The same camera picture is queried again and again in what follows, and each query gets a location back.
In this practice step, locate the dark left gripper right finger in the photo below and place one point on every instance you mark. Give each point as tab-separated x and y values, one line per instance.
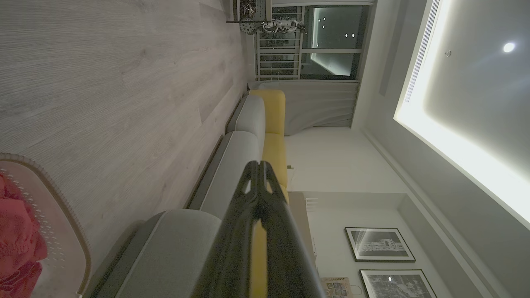
285	248

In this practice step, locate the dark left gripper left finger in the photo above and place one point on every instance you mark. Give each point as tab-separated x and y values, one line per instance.
236	231

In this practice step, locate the red white sports jersey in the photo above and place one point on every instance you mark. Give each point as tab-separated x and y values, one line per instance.
16	231

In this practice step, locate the grey fabric sofa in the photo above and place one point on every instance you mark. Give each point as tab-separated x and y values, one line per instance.
232	165

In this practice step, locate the yellow sofa back cushion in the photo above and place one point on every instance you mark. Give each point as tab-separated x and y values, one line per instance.
273	111
275	153

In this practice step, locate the printed paper poster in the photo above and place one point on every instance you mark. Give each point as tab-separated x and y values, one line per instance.
336	288

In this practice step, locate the black framed monochrome picture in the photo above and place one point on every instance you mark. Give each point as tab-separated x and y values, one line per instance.
379	244
397	285

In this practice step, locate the grey window curtain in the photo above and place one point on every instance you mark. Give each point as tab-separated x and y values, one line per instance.
319	103

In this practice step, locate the white laundry basket brown rim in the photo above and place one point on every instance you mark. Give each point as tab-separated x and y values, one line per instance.
62	231

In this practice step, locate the white slatted rack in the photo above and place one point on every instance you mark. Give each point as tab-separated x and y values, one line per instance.
277	58

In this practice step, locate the large glass window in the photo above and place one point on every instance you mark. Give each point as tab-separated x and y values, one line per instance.
335	41

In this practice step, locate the dark display shelf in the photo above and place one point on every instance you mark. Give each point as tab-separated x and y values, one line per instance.
248	10

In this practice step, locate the long ceiling air vent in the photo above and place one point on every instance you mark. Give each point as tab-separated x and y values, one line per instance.
422	45

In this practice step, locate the round ceiling spotlight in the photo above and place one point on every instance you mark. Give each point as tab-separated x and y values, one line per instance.
509	47

